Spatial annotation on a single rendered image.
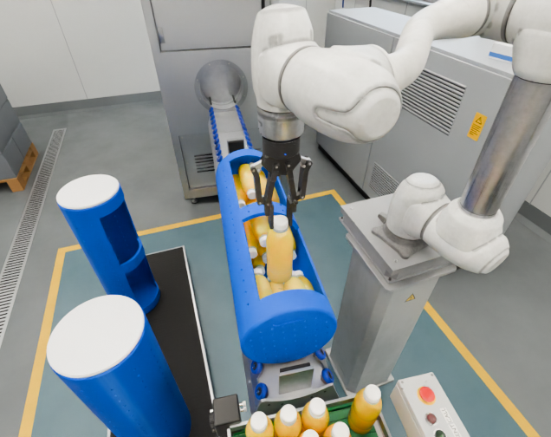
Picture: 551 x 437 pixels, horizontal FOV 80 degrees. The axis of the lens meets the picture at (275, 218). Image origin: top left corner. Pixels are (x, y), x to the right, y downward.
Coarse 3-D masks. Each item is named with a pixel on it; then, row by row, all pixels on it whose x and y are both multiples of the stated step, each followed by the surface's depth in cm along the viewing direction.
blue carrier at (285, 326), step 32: (224, 160) 147; (256, 160) 153; (224, 192) 133; (224, 224) 124; (256, 288) 93; (320, 288) 105; (256, 320) 86; (288, 320) 88; (320, 320) 90; (256, 352) 94; (288, 352) 98
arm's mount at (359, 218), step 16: (352, 208) 140; (368, 208) 141; (384, 208) 141; (352, 224) 137; (368, 224) 134; (368, 240) 126; (368, 256) 129; (384, 256) 120; (416, 256) 120; (432, 256) 120; (384, 272) 121; (400, 272) 118; (416, 272) 122
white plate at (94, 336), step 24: (72, 312) 106; (96, 312) 106; (120, 312) 106; (72, 336) 100; (96, 336) 100; (120, 336) 100; (48, 360) 95; (72, 360) 94; (96, 360) 94; (120, 360) 95
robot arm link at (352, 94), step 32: (448, 0) 66; (480, 0) 66; (416, 32) 55; (448, 32) 68; (288, 64) 47; (320, 64) 43; (352, 64) 40; (384, 64) 43; (416, 64) 49; (288, 96) 48; (320, 96) 42; (352, 96) 39; (384, 96) 39; (320, 128) 45; (352, 128) 41; (384, 128) 42
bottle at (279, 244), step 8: (272, 232) 80; (280, 232) 79; (288, 232) 80; (272, 240) 80; (280, 240) 79; (288, 240) 80; (272, 248) 81; (280, 248) 80; (288, 248) 81; (272, 256) 83; (280, 256) 82; (288, 256) 83; (272, 264) 85; (280, 264) 84; (288, 264) 85; (272, 272) 87; (280, 272) 86; (288, 272) 88; (272, 280) 89; (280, 280) 88
